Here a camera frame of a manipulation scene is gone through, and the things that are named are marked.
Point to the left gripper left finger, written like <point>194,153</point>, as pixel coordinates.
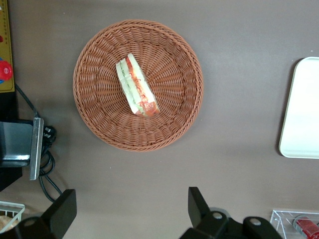
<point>58,214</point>

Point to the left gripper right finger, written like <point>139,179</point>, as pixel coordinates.
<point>199,211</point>

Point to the triangle sandwich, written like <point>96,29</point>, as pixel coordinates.
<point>134,87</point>

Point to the round brown wicker basket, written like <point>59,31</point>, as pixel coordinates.
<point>172,74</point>

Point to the beige plastic tray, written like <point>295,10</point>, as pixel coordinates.
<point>302,109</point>

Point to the clear bag of crackers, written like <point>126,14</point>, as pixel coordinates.
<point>6,222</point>

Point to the black power plug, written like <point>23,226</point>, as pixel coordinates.
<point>49,134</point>

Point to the clear acrylic bottle rack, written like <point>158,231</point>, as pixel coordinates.
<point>281,219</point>

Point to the black fryer machine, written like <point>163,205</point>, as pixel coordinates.
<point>7,107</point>

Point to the red emergency stop button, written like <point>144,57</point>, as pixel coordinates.
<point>5,71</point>

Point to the yellow control panel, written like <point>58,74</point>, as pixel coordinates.
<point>5,30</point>

